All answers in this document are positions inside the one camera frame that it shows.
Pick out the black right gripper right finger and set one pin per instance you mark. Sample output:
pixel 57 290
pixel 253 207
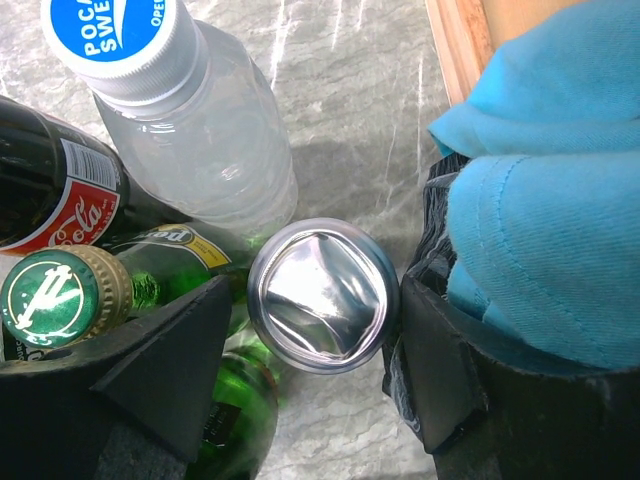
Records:
pixel 485 405

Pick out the silver beverage can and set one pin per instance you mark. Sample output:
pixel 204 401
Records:
pixel 323 296

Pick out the wooden clothes rack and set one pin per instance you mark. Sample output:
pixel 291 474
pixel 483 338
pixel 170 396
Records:
pixel 463 43

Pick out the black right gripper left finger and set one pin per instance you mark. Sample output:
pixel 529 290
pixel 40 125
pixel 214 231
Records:
pixel 129 404

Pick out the dark cola glass bottle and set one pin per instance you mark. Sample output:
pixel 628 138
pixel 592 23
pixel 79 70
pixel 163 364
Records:
pixel 62 186

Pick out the turquoise hanging shirt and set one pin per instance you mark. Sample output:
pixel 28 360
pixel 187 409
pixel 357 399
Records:
pixel 544 218

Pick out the clear water bottle blue cap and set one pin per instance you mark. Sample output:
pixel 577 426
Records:
pixel 191 115

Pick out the green glass bottle gold cap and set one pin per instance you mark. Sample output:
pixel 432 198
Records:
pixel 64 294

